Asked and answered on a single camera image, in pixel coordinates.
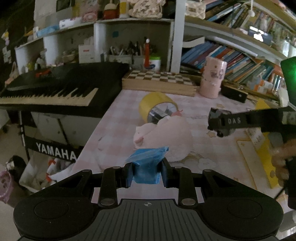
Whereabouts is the black yamaha keyboard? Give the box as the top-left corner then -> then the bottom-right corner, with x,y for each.
1,62 -> 130,155

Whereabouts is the blue plastic packet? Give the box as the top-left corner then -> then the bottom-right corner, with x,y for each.
125,146 -> 169,185

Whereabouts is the person's right hand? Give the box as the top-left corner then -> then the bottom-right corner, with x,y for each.
271,139 -> 296,187

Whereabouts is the pink checkered tablecloth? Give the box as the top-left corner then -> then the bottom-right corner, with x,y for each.
69,89 -> 290,204

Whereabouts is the wooden chess board box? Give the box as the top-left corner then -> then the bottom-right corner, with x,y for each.
122,70 -> 197,97

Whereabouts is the yellow tape roll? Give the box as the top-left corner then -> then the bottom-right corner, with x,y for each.
138,92 -> 179,124

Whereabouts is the white jar green lid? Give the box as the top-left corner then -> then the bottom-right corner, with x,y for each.
149,55 -> 161,71

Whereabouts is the white bookshelf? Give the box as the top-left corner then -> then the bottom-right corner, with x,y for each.
15,1 -> 295,74

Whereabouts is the red white bottle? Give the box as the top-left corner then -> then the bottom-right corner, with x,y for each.
144,38 -> 149,69

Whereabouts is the pink plush toy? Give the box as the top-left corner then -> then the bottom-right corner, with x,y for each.
133,115 -> 193,162

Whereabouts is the row of leaning books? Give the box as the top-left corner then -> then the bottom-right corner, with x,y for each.
181,41 -> 277,94

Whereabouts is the pink cylindrical cup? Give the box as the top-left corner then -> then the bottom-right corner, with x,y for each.
199,57 -> 227,99

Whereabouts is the yellow cardboard box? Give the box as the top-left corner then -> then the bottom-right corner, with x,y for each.
254,98 -> 282,189

